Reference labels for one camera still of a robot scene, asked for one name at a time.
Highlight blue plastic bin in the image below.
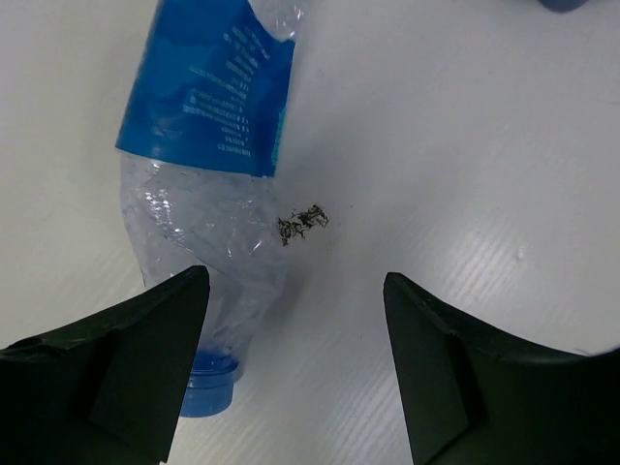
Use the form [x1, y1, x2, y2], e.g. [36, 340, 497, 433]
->
[539, 0, 588, 14]

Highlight crushed blue label bottle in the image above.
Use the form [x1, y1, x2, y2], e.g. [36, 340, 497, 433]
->
[115, 0, 308, 418]

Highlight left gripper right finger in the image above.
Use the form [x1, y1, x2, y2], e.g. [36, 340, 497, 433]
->
[383, 272, 619, 464]

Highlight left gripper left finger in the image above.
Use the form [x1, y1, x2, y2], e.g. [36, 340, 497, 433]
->
[1, 266, 209, 463]

